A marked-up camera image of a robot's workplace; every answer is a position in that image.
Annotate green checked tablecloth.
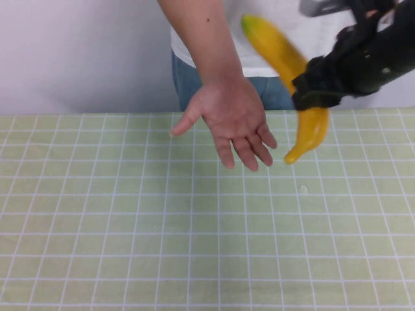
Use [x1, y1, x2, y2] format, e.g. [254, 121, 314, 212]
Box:
[0, 108, 415, 311]

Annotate person's right forearm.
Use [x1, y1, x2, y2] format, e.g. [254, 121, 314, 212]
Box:
[157, 0, 248, 89]

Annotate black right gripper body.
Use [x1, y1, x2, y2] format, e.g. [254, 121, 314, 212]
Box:
[337, 0, 415, 97]

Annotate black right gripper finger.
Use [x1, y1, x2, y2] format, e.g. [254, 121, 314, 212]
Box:
[291, 55, 345, 95]
[290, 89, 346, 111]

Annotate white t-shirt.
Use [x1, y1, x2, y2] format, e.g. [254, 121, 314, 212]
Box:
[170, 0, 357, 78]

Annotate yellow toy banana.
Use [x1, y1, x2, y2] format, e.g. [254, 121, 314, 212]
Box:
[241, 14, 331, 165]

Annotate black sleeved cable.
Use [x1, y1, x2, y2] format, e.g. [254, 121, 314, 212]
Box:
[335, 0, 400, 46]

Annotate blue jeans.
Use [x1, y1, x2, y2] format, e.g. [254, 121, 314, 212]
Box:
[171, 51, 298, 112]

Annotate person's right hand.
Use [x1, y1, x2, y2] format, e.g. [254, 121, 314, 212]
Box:
[170, 75, 278, 172]

